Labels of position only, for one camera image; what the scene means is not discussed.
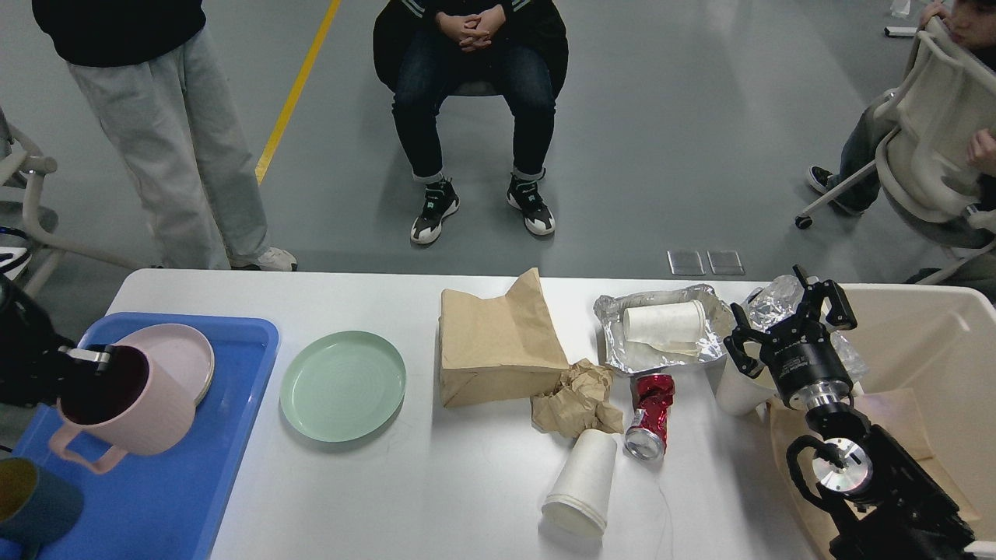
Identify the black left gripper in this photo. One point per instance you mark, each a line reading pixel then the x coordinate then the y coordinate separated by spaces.
pixel 36 361

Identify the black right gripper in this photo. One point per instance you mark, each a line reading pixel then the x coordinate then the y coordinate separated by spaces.
pixel 801 362

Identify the pink mug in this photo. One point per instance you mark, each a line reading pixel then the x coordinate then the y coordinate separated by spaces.
pixel 131 403

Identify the green plate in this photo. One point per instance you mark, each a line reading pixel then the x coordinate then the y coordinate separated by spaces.
pixel 343 386

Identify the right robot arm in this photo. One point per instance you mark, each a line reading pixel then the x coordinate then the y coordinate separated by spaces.
pixel 882 503

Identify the crumpled aluminium foil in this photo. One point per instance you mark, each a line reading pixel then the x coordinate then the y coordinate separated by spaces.
pixel 780 299

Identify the pink plate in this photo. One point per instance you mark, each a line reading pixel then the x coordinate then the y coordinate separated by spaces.
pixel 183 351

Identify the upright white paper cup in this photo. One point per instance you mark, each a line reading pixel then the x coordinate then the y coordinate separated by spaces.
pixel 737 394

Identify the floor socket plate right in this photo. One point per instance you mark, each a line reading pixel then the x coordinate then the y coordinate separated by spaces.
pixel 725 263

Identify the floor socket plate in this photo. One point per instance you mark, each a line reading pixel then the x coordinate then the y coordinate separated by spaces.
pixel 725 263
pixel 685 263

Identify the paper cup in foil tray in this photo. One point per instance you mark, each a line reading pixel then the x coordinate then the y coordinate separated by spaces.
pixel 673 327

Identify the floor socket plate left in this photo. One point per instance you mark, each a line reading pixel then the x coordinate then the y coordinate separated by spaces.
pixel 685 263

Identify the beige plastic bin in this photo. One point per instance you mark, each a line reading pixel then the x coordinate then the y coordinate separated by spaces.
pixel 939 342

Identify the flat brown paper bag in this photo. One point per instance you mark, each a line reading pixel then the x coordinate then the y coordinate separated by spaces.
pixel 897 412

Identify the aluminium foil tray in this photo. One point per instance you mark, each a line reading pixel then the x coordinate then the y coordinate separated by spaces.
pixel 634 358

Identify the crushed red can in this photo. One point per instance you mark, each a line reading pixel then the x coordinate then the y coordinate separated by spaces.
pixel 647 436

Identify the dark teal cup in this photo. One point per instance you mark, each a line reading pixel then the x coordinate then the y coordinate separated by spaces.
pixel 37 506

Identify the blue plastic tray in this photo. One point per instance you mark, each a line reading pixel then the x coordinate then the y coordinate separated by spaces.
pixel 169 505

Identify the white office chair right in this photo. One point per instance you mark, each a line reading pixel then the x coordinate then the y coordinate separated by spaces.
pixel 946 97

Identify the crumpled brown paper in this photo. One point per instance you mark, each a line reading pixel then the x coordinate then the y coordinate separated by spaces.
pixel 579 401

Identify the standing person grey trousers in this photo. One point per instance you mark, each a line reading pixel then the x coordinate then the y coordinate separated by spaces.
pixel 149 72

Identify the lying white paper cup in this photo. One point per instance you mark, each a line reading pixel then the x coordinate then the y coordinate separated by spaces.
pixel 578 501

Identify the large brown paper bag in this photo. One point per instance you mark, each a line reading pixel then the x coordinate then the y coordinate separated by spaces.
pixel 499 348

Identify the seated person on right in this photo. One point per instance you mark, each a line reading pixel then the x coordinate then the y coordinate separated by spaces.
pixel 972 26

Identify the chair under middle person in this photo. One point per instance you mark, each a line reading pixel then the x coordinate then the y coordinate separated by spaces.
pixel 474 88

